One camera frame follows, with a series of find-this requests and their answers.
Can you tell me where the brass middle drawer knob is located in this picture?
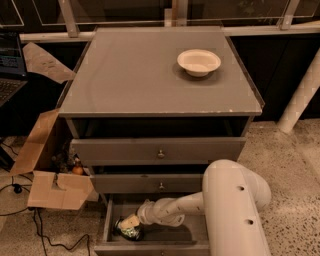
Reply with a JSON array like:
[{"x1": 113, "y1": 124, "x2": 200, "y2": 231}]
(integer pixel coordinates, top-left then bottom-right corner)
[{"x1": 158, "y1": 182, "x2": 165, "y2": 191}]

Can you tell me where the brass top drawer knob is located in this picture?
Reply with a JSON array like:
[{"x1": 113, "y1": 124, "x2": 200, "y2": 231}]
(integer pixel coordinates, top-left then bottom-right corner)
[{"x1": 157, "y1": 149, "x2": 165, "y2": 159}]

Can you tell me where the white paper bowl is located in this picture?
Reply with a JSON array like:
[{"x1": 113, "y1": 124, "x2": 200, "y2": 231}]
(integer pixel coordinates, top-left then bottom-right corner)
[{"x1": 177, "y1": 49, "x2": 221, "y2": 77}]

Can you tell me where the grey middle drawer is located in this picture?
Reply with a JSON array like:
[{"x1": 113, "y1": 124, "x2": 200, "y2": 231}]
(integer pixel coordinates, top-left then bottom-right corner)
[{"x1": 91, "y1": 164, "x2": 208, "y2": 193}]

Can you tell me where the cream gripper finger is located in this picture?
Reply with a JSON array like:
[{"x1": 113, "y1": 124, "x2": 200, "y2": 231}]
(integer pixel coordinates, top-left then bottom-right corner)
[{"x1": 120, "y1": 214, "x2": 140, "y2": 230}]

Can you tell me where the grey drawer cabinet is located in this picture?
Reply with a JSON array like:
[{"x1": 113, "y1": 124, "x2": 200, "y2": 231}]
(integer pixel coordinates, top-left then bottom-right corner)
[{"x1": 57, "y1": 26, "x2": 266, "y2": 256}]

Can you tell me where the grey bottom drawer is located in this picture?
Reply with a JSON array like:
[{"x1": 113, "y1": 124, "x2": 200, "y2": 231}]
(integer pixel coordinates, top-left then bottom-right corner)
[{"x1": 94, "y1": 194, "x2": 210, "y2": 256}]

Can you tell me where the black laptop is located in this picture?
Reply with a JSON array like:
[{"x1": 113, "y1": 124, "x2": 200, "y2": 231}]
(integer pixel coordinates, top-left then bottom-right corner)
[{"x1": 0, "y1": 31, "x2": 27, "y2": 106}]

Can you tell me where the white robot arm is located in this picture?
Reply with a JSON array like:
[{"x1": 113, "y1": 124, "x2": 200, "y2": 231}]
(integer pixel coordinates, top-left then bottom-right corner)
[{"x1": 120, "y1": 59, "x2": 320, "y2": 256}]

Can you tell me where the open cardboard box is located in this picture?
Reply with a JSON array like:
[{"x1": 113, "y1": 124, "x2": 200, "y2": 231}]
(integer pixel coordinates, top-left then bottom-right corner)
[{"x1": 10, "y1": 109, "x2": 99, "y2": 210}]

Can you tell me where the green soda can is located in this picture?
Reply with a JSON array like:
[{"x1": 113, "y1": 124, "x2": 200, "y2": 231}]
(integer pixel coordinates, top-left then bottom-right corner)
[{"x1": 113, "y1": 219, "x2": 144, "y2": 241}]

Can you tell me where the grey drawer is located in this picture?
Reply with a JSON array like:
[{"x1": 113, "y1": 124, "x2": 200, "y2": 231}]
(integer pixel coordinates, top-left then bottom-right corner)
[
  {"x1": 72, "y1": 117, "x2": 245, "y2": 166},
  {"x1": 94, "y1": 194, "x2": 210, "y2": 256},
  {"x1": 91, "y1": 164, "x2": 208, "y2": 193}
]

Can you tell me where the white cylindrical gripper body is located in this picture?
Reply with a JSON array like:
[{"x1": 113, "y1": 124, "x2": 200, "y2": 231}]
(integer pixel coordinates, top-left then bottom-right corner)
[{"x1": 137, "y1": 198, "x2": 185, "y2": 227}]

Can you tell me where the grey top drawer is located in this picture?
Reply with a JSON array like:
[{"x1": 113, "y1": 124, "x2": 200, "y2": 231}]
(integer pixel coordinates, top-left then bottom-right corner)
[{"x1": 72, "y1": 117, "x2": 245, "y2": 166}]

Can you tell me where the black floor cable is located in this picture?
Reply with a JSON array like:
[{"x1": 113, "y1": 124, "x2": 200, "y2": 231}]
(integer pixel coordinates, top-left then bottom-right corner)
[{"x1": 0, "y1": 139, "x2": 92, "y2": 256}]

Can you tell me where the orange fruit in box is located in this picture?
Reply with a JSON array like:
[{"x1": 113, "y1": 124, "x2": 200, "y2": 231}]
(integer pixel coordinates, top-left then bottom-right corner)
[{"x1": 72, "y1": 166, "x2": 84, "y2": 175}]

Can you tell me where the brass drawer knob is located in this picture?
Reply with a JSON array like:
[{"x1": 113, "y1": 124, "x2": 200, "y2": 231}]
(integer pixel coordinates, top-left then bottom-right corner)
[
  {"x1": 158, "y1": 182, "x2": 165, "y2": 191},
  {"x1": 157, "y1": 149, "x2": 165, "y2": 159}
]

